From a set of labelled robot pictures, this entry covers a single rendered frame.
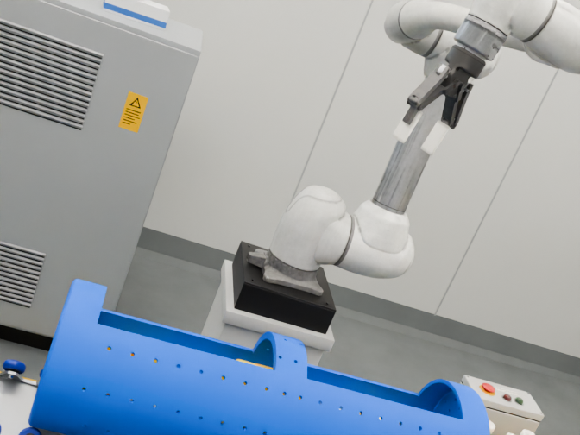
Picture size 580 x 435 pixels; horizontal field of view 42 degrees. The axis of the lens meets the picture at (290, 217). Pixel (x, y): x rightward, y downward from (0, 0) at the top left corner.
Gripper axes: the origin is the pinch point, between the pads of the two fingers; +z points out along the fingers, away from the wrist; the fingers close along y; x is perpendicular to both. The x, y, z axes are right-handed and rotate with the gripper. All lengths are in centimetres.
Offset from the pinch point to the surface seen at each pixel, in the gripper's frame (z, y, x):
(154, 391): 59, -38, -1
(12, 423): 84, -43, 20
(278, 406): 53, -20, -15
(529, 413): 46, 59, -38
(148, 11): 17, 61, 156
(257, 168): 75, 205, 181
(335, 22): -17, 198, 179
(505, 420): 51, 56, -35
